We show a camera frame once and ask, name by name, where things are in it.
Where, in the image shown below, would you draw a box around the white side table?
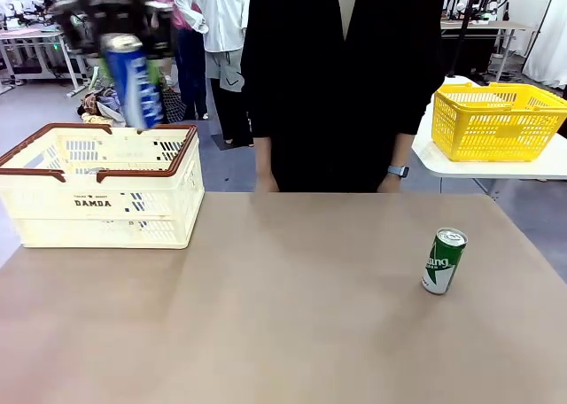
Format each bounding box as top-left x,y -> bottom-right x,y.
411,74 -> 567,197

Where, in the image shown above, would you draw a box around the white curtain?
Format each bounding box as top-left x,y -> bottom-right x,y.
522,0 -> 567,89

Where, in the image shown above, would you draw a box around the person's black-clad torso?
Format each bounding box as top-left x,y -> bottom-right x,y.
241,0 -> 447,194

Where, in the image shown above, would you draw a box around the black stand pole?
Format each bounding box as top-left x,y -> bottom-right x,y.
445,0 -> 484,80

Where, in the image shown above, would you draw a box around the yellow plastic basket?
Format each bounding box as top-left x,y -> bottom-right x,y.
431,82 -> 567,163

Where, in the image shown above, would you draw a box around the person's right hand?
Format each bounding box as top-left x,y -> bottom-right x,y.
255,175 -> 280,194

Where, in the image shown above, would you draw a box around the person's left hand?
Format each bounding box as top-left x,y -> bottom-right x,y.
376,175 -> 404,194

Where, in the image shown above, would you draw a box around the white-framed background desk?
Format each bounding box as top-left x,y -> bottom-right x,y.
0,27 -> 88,97

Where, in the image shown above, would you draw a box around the green star-print drink can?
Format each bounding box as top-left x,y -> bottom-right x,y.
420,227 -> 469,296

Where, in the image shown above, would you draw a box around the pile of mixed clothes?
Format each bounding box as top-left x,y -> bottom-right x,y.
78,84 -> 128,128

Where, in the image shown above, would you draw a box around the mannequin white shirt grey shorts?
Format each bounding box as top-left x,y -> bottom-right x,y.
172,0 -> 256,148

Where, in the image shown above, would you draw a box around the person's left forearm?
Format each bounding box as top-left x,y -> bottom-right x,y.
389,131 -> 416,170

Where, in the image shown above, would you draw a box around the thin black slanted pole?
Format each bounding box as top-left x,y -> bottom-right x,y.
525,0 -> 560,56

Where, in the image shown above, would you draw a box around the person's right forearm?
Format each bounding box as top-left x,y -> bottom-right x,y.
254,136 -> 278,179

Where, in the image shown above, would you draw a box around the cream folding basket brown rim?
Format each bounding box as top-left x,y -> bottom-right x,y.
0,122 -> 206,250

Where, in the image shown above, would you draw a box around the mannequin pink shirt navy trousers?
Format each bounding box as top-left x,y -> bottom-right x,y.
152,0 -> 209,121

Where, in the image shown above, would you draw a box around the brown-topped background desk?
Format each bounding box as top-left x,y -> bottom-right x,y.
440,19 -> 540,82

